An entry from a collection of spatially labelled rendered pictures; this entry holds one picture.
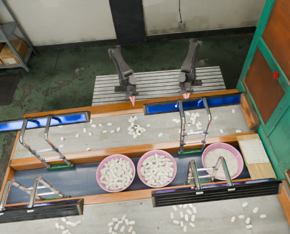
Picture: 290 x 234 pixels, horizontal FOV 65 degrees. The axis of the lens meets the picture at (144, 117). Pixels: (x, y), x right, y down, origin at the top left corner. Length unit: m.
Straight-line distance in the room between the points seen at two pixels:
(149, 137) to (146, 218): 0.57
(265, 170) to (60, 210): 1.23
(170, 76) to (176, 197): 1.31
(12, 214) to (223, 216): 1.14
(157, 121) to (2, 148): 2.00
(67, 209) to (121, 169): 0.53
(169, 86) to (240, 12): 1.97
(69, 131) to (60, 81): 1.65
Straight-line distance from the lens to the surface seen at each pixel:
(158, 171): 1.59
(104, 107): 1.90
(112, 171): 1.62
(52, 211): 1.28
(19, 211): 1.34
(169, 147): 1.62
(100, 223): 1.54
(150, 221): 1.49
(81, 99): 3.09
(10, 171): 1.97
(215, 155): 1.66
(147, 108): 1.41
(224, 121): 1.81
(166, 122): 1.76
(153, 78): 2.17
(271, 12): 1.59
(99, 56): 3.62
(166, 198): 1.16
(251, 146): 1.70
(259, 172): 1.64
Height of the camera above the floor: 2.21
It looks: 54 degrees down
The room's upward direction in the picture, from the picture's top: 9 degrees counter-clockwise
